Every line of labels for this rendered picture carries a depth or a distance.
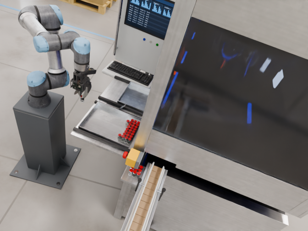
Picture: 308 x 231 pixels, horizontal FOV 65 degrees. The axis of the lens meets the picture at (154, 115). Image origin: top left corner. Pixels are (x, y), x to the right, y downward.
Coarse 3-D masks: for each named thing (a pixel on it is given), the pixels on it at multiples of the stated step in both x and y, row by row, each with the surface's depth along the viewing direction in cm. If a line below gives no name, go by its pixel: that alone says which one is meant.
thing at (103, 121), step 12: (96, 108) 168; (108, 108) 169; (84, 120) 156; (96, 120) 161; (108, 120) 163; (120, 120) 165; (96, 132) 154; (108, 132) 156; (120, 132) 158; (120, 144) 149
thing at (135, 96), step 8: (128, 88) 190; (136, 88) 192; (144, 88) 192; (120, 96) 177; (128, 96) 184; (136, 96) 186; (144, 96) 188; (128, 104) 173; (136, 104) 180; (144, 104) 182
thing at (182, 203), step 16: (176, 176) 145; (176, 192) 153; (192, 192) 148; (208, 192) 143; (224, 192) 145; (128, 208) 187; (160, 208) 172; (176, 208) 165; (192, 208) 159; (208, 208) 154; (224, 208) 148; (240, 208) 143; (256, 208) 143; (160, 224) 189; (176, 224) 181; (192, 224) 173; (208, 224) 167; (224, 224) 160; (240, 224) 155; (256, 224) 149; (272, 224) 144
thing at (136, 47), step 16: (128, 0) 187; (144, 0) 183; (160, 0) 179; (128, 16) 196; (144, 16) 191; (160, 16) 186; (128, 32) 205; (144, 32) 199; (160, 32) 194; (128, 48) 215; (144, 48) 209; (160, 48) 204; (128, 64) 226; (144, 64) 219
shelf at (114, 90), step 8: (112, 80) 193; (128, 80) 198; (112, 88) 186; (120, 88) 188; (104, 96) 178; (112, 96) 180; (112, 104) 174; (88, 112) 164; (128, 112) 173; (72, 136) 150; (80, 136) 149; (136, 136) 159; (96, 144) 148; (104, 144) 149; (112, 152) 148; (120, 152) 148; (144, 152) 152
